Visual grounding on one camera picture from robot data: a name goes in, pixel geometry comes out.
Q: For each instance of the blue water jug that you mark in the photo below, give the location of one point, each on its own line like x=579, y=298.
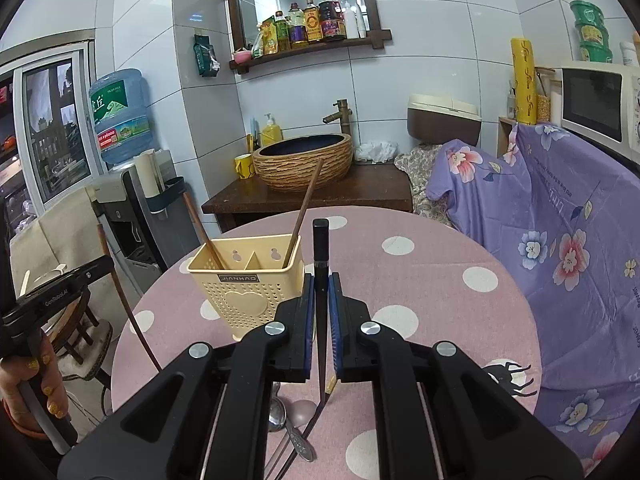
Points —
x=120, y=115

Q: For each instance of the pink polka dot tablecloth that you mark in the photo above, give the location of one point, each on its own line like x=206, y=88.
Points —
x=422, y=278

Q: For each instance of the dark wooden counter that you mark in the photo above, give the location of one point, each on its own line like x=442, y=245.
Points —
x=244, y=201

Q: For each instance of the brown white rice cooker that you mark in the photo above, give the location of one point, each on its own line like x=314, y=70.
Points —
x=438, y=120

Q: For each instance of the brass faucet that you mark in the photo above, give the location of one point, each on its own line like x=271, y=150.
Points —
x=342, y=115

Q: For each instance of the black chopstick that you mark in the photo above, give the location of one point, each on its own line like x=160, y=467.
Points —
x=320, y=234
x=271, y=465

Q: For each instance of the yellow soap dispenser bottle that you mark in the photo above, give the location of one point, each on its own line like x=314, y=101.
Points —
x=271, y=133

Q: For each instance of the green instant noodle cups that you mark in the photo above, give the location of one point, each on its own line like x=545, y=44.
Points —
x=592, y=33

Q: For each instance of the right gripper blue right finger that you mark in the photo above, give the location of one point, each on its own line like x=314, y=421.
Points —
x=437, y=413

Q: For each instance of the person's left hand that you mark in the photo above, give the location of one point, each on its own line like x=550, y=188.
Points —
x=41, y=373

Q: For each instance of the window frame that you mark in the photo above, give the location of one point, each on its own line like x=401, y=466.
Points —
x=53, y=123

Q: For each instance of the green hanging packet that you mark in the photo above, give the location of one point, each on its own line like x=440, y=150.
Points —
x=205, y=57

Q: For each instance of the wooden framed mirror shelf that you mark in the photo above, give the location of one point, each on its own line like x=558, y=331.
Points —
x=263, y=31

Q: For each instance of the brown wooden chopstick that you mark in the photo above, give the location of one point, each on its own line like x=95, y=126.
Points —
x=199, y=228
x=125, y=303
x=301, y=213

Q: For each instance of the yellow mug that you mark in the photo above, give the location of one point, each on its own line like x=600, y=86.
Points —
x=244, y=166

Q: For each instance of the yellow roll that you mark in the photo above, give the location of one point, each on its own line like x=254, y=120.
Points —
x=524, y=81

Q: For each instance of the white microwave oven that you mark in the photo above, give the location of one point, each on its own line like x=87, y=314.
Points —
x=600, y=101

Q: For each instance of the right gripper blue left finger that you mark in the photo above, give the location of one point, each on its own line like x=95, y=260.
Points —
x=205, y=415

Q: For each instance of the dark soy sauce bottle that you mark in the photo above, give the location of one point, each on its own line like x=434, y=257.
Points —
x=332, y=20

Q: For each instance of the water dispenser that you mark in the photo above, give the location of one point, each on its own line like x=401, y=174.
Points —
x=147, y=217

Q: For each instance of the purple floral cloth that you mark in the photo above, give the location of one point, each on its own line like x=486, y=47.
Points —
x=563, y=219

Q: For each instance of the wooden stool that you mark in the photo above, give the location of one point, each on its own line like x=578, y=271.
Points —
x=80, y=340

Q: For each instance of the cream plastic utensil holder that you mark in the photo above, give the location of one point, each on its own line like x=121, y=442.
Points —
x=249, y=278

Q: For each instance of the woven basin sink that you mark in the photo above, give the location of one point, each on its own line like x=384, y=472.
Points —
x=288, y=165

